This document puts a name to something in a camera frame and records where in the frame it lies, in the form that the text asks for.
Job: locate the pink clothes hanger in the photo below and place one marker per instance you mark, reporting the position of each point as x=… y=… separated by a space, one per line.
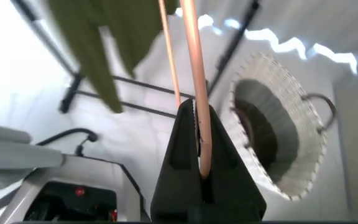
x=196 y=62

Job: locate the black clothes rack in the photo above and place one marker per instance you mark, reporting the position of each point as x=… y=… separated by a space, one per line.
x=70 y=93

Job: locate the white curtain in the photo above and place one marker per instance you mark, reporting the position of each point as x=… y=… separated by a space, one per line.
x=322 y=18

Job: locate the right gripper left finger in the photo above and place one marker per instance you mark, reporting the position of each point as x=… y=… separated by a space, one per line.
x=176 y=180

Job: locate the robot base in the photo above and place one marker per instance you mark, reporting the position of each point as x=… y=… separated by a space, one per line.
x=73 y=171

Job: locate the green shirt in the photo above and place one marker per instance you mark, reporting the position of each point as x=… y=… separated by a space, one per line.
x=82 y=46

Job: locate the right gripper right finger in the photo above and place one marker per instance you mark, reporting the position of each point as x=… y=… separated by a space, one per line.
x=232 y=186

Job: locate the white laundry basket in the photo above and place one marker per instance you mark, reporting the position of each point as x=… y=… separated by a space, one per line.
x=300 y=102

